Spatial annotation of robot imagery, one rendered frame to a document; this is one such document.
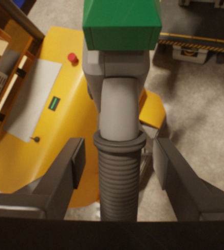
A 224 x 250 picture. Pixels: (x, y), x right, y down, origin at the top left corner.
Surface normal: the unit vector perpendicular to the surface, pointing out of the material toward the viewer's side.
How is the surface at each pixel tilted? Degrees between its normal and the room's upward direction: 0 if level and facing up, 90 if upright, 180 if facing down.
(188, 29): 0
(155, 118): 22
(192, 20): 0
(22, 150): 0
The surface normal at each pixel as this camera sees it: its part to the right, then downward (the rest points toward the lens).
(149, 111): 0.04, -0.06
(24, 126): -0.30, -0.21
